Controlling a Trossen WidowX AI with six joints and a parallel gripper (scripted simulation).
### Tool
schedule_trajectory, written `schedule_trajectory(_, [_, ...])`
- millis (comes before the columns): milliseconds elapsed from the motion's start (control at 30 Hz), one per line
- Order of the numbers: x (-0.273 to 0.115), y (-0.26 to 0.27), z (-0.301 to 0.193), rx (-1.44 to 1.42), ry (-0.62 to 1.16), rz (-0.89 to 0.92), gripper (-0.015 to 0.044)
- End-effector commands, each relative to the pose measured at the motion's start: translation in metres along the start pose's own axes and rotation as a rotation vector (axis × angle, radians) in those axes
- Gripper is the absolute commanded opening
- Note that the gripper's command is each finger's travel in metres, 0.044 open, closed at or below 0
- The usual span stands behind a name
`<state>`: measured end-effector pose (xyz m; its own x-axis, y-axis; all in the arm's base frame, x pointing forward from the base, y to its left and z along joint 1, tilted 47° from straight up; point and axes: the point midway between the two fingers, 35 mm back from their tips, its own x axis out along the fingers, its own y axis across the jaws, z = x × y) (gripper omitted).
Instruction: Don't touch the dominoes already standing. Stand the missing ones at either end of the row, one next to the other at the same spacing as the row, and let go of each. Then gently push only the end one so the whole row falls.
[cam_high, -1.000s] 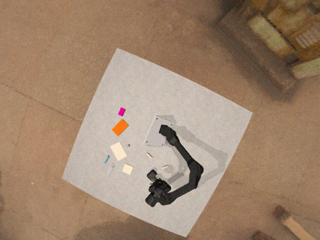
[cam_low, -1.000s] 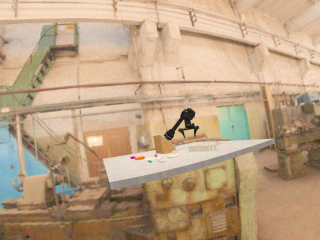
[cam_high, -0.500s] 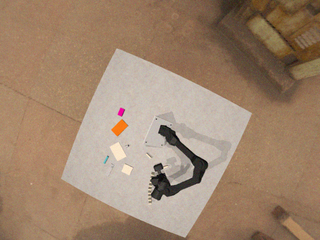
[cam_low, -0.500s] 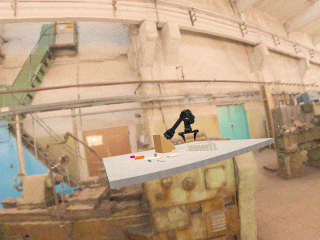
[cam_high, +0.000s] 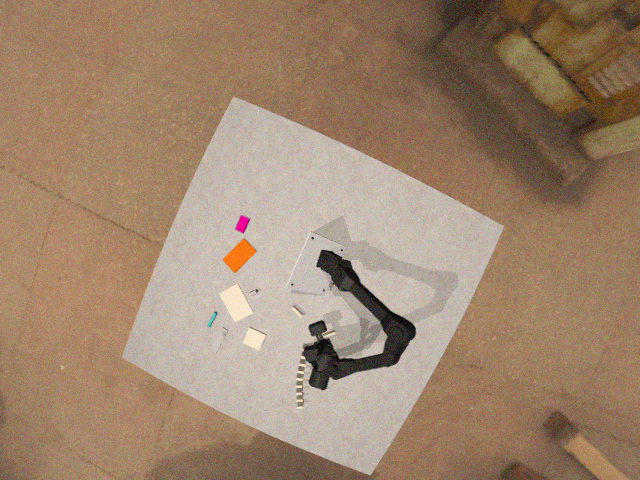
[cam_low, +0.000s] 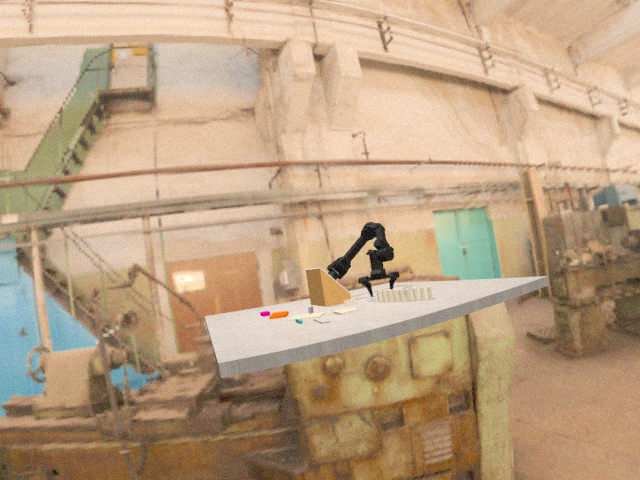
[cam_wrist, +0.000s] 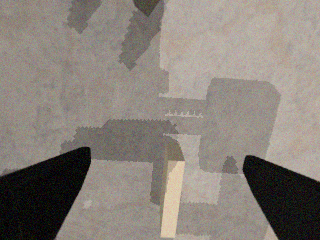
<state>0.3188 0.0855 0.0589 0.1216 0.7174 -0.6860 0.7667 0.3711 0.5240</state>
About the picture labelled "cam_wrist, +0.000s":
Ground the beige domino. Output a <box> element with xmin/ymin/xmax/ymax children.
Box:
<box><xmin>160</xmin><ymin>141</ymin><xmax>185</xmax><ymax>238</ymax></box>
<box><xmin>133</xmin><ymin>0</ymin><xmax>160</xmax><ymax>17</ymax></box>

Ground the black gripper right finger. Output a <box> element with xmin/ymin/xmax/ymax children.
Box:
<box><xmin>243</xmin><ymin>155</ymin><xmax>320</xmax><ymax>240</ymax></box>

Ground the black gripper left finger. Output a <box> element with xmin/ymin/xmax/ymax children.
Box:
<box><xmin>0</xmin><ymin>147</ymin><xmax>91</xmax><ymax>240</ymax></box>

